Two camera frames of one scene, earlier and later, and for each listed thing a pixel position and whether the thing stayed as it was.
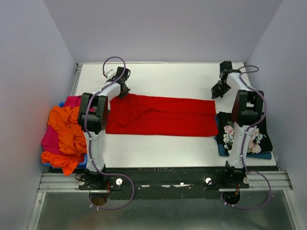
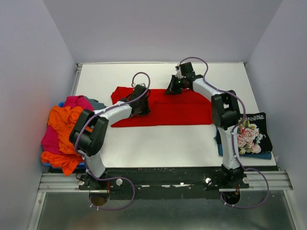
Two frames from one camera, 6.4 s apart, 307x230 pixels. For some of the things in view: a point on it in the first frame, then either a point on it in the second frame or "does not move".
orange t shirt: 64,120 does not move
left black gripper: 124,92 -> 146,110
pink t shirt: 50,141 does not move
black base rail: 142,183 does not move
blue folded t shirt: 265,155 does not move
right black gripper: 216,93 -> 171,89
